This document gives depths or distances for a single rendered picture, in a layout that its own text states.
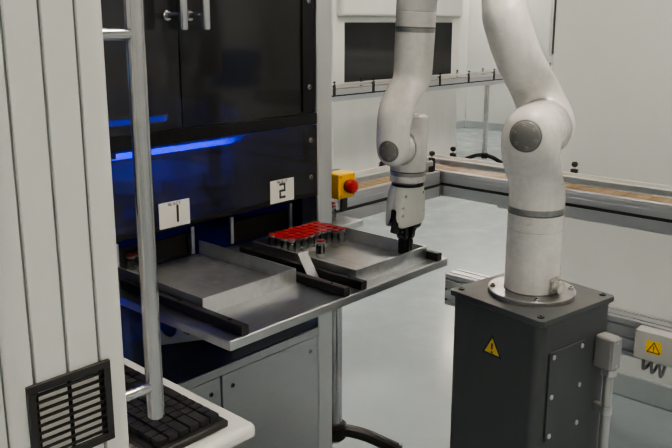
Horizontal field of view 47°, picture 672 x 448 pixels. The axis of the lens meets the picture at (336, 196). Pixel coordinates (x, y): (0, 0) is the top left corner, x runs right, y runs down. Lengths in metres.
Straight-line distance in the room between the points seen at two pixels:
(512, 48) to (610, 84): 1.49
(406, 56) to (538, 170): 0.39
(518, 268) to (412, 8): 0.61
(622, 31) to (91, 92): 2.38
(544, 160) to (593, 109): 1.56
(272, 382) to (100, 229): 1.19
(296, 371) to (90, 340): 1.20
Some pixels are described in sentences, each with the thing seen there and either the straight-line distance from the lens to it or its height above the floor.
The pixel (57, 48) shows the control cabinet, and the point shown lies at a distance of 1.00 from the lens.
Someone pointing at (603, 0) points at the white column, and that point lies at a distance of 3.14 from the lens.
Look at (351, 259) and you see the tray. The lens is 1.90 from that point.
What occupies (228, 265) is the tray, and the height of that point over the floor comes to 0.88.
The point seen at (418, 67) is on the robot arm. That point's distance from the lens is 1.75.
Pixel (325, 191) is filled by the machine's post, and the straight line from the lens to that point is 2.14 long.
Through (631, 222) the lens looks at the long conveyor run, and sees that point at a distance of 2.49.
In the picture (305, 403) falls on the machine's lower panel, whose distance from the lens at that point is 2.29.
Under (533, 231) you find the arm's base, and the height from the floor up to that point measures 1.02.
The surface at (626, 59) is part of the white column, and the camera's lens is 3.10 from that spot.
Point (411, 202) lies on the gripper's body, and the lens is 1.81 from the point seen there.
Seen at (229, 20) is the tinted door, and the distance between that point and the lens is 1.88.
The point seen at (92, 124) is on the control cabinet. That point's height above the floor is 1.32.
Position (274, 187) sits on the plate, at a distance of 2.00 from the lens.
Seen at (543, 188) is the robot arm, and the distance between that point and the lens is 1.67.
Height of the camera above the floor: 1.44
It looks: 13 degrees down
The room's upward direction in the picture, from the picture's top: straight up
